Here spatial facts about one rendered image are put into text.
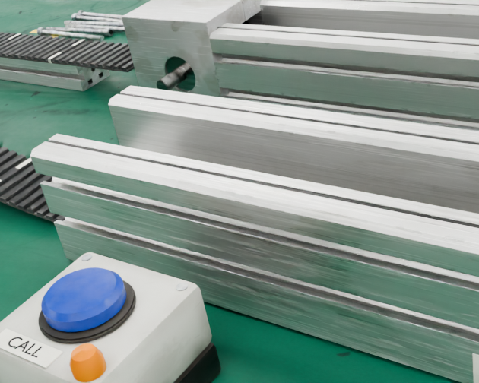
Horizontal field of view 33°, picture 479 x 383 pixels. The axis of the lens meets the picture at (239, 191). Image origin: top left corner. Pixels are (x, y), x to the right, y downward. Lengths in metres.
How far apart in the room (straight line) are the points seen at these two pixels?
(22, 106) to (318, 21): 0.32
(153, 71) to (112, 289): 0.33
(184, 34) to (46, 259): 0.21
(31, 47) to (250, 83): 0.31
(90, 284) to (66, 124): 0.38
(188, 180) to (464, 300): 0.16
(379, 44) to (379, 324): 0.22
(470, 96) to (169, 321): 0.26
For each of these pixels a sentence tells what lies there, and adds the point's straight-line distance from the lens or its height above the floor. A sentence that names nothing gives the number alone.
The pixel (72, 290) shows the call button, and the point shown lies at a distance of 0.39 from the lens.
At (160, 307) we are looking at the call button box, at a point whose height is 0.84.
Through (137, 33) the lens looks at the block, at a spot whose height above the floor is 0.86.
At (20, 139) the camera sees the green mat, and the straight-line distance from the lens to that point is 0.75.
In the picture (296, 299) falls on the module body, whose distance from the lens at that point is 0.43.
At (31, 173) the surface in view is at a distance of 0.65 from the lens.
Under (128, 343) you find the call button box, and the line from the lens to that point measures 0.37.
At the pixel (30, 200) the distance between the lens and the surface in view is 0.61.
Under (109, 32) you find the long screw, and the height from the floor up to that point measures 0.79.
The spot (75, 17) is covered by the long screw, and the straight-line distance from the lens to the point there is 1.03.
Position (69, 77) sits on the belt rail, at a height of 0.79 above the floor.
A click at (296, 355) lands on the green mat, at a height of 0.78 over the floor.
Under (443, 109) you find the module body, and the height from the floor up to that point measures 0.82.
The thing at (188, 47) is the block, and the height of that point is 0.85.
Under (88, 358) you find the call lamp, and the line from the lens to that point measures 0.35.
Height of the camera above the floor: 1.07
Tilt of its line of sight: 31 degrees down
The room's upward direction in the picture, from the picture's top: 12 degrees counter-clockwise
